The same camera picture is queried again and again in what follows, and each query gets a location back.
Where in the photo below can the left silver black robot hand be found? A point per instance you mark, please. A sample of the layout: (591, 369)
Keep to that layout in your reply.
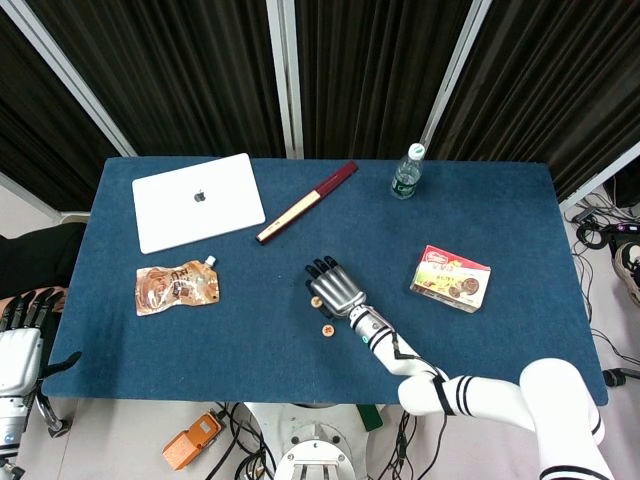
(20, 355)

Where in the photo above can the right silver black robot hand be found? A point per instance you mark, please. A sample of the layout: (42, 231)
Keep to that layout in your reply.
(340, 292)

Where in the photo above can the bare person forearm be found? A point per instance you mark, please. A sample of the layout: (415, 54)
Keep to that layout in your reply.
(59, 290)

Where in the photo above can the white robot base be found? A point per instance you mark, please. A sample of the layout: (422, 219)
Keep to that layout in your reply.
(310, 450)

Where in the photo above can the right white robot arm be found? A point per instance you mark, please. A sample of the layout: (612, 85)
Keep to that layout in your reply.
(480, 395)

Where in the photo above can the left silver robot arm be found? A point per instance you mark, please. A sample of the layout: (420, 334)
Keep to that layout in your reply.
(10, 435)

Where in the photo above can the metal table leg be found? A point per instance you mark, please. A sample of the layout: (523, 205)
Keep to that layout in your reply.
(55, 425)

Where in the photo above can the blue table cloth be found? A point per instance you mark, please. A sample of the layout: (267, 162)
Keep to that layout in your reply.
(300, 370)

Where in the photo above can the dark red folded fan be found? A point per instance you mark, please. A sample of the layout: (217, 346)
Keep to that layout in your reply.
(300, 207)

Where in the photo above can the person in black clothing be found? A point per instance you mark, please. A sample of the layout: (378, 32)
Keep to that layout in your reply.
(35, 255)

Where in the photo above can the yellow red snack box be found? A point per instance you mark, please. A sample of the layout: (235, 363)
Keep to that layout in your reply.
(450, 280)

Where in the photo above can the dark green flat block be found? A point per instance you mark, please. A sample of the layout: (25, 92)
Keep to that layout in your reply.
(370, 417)

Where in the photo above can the clear plastic water bottle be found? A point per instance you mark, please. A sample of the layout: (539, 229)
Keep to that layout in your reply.
(406, 180)

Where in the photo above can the orange spouted drink pouch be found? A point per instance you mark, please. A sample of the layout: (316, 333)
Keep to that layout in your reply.
(175, 287)

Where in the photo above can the silver closed laptop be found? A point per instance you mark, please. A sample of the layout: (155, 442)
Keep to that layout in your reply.
(170, 215)

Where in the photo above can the orange pedal box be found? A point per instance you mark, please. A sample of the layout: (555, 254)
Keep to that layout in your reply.
(192, 440)

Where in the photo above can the black pleated curtain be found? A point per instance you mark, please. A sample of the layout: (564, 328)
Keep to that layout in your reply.
(375, 75)
(550, 90)
(175, 75)
(40, 140)

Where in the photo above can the beige black sneaker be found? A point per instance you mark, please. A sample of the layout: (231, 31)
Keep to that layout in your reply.
(627, 270)

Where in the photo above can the black cylinder device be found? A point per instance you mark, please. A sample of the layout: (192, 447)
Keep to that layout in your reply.
(617, 377)

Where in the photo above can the black box device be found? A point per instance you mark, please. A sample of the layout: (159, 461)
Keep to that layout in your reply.
(625, 192)

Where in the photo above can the white frame post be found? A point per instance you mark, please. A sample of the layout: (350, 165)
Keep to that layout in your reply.
(30, 198)
(68, 75)
(454, 75)
(287, 75)
(600, 181)

